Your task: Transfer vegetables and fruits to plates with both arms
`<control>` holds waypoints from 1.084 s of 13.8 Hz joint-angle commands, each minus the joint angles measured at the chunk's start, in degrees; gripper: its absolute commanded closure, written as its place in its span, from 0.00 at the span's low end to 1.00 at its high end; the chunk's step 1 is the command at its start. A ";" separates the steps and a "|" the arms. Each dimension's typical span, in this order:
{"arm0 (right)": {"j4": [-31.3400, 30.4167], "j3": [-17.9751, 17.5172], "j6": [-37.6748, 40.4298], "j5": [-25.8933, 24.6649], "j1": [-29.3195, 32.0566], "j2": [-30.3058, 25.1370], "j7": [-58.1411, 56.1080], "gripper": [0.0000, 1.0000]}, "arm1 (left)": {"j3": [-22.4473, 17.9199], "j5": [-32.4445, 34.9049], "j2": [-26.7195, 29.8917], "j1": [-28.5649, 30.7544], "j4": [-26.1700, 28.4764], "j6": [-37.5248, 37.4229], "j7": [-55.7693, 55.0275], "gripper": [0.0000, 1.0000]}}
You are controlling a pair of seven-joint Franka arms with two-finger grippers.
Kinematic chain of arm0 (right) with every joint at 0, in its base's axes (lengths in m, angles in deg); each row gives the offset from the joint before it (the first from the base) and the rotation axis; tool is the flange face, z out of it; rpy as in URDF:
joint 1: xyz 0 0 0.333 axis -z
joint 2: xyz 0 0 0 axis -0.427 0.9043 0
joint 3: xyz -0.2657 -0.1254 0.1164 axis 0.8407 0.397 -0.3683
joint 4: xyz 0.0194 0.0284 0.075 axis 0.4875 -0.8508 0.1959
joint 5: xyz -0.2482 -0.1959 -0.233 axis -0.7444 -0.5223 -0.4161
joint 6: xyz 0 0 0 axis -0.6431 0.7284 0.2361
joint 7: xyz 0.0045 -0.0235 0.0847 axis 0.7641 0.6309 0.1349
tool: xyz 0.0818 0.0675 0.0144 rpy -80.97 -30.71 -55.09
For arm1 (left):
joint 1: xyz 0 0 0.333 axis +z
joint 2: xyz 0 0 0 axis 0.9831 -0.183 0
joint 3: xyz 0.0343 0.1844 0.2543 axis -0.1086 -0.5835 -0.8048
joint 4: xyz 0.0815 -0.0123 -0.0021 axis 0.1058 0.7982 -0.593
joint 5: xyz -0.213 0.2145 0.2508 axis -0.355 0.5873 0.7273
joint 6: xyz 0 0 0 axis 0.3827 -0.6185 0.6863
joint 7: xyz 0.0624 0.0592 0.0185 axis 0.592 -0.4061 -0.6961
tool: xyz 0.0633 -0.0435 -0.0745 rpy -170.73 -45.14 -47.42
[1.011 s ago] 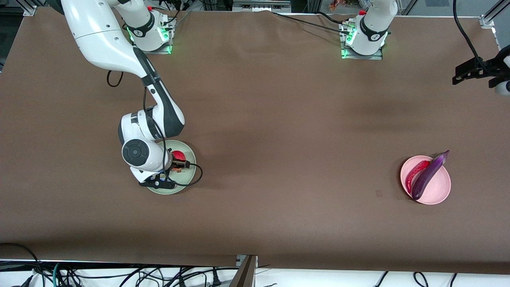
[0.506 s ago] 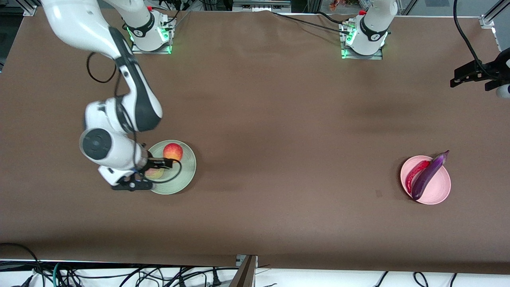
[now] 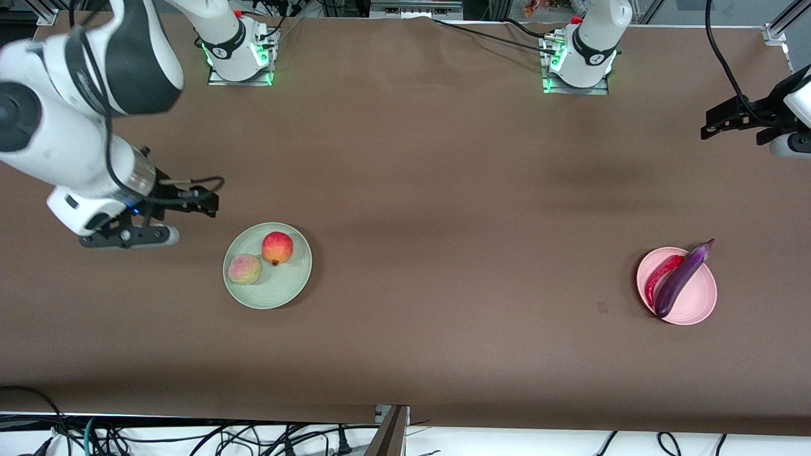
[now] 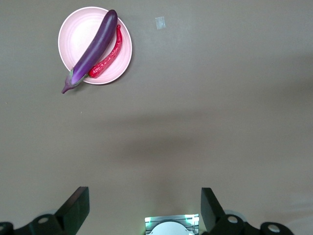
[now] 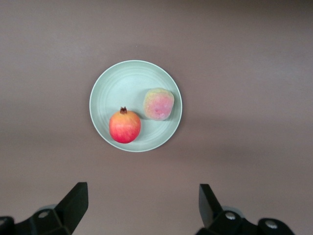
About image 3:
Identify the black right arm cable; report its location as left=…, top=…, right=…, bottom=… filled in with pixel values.
left=67, top=0, right=227, bottom=216

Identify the yellow pink peach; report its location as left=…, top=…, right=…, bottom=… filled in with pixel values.
left=228, top=253, right=263, bottom=286

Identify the red pomegranate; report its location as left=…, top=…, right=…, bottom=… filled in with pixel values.
left=262, top=232, right=294, bottom=267

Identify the grey metal box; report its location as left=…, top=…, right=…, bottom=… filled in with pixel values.
left=371, top=0, right=463, bottom=18

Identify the pale green round plate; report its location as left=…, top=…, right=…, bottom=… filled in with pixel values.
left=223, top=222, right=313, bottom=310

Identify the black cable on table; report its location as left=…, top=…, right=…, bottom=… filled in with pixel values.
left=431, top=18, right=558, bottom=54

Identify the black looped floor cable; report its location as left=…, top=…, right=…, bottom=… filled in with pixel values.
left=0, top=385, right=72, bottom=456

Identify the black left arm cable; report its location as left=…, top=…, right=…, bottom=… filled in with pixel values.
left=705, top=0, right=764, bottom=124

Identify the red chili pepper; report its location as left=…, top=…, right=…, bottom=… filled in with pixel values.
left=644, top=255, right=686, bottom=308

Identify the pink round plate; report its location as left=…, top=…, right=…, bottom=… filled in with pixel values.
left=637, top=247, right=718, bottom=326

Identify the purple eggplant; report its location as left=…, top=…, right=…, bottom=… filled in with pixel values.
left=654, top=239, right=716, bottom=319

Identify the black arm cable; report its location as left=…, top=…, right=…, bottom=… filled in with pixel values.
left=705, top=0, right=764, bottom=124
left=67, top=0, right=227, bottom=216

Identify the brown table cover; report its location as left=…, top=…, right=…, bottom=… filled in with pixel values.
left=0, top=9, right=811, bottom=438

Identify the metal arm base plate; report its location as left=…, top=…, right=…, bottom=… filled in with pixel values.
left=542, top=38, right=610, bottom=96
left=208, top=66, right=274, bottom=87

